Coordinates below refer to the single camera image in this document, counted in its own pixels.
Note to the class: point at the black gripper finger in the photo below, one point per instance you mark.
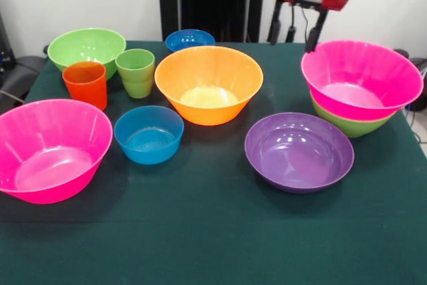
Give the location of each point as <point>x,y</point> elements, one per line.
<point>275,28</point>
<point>315,34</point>

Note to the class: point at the pink plastic bowl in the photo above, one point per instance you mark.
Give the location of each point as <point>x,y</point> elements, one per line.
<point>360,64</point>
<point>50,165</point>

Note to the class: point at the purple plastic bowl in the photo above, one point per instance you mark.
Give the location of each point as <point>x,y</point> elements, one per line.
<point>300,158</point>

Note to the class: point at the orange plastic bowl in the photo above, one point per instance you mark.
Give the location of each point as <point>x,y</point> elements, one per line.
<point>207,71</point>

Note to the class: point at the dark blue bowl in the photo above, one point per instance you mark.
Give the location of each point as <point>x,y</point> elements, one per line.
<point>187,39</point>

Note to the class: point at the green plastic bowl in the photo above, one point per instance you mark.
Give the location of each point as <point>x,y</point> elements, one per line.
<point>357,128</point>
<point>86,48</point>

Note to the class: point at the green plastic cup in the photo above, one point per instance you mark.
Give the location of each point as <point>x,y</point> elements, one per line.
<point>136,81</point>

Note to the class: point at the translucent blue bowl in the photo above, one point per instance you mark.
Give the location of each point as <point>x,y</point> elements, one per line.
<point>148,153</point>

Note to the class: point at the orange-red plastic cup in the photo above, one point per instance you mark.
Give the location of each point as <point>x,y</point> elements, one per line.
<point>88,93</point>

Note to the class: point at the dark green tablecloth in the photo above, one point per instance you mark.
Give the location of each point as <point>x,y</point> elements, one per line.
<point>213,231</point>

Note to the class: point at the black equipment box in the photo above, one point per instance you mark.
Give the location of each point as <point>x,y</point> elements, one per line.
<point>5,44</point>

